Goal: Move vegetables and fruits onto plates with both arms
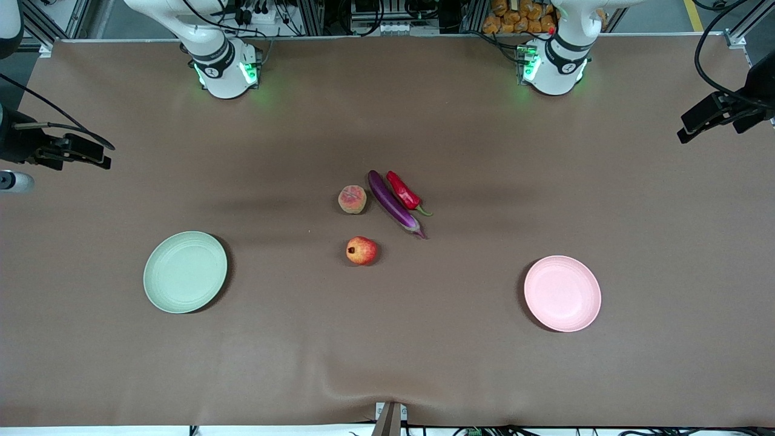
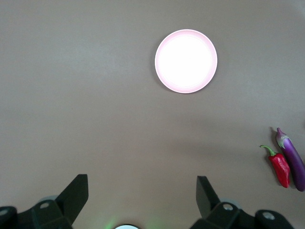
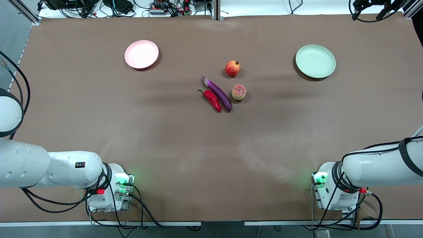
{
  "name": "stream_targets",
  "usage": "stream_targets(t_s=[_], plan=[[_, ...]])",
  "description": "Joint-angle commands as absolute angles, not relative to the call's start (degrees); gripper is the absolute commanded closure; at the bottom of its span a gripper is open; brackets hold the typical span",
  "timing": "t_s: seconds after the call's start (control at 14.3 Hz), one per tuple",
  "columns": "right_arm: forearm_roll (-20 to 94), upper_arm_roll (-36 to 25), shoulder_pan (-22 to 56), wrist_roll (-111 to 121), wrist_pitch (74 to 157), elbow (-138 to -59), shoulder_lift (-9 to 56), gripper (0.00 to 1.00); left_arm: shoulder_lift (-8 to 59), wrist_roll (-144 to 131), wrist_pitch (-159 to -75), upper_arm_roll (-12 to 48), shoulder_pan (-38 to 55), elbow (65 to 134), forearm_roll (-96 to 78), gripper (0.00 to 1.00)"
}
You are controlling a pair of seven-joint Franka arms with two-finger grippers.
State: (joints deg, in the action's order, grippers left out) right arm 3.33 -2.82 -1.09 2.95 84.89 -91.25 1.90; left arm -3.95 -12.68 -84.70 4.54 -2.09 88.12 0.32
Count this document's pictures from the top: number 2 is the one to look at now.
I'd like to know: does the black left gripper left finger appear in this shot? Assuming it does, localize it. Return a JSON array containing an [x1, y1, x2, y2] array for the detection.
[[0, 174, 89, 229]]

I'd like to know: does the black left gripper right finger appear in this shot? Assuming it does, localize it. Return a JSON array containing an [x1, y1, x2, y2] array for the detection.
[[190, 176, 296, 229]]

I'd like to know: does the red chili pepper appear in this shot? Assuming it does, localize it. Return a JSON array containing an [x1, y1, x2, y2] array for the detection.
[[259, 145, 291, 189]]

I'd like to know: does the purple eggplant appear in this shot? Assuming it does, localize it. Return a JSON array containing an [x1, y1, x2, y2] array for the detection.
[[275, 127, 305, 192]]

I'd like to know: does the pink round plate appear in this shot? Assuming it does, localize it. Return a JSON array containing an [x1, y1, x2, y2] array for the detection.
[[154, 29, 218, 94]]

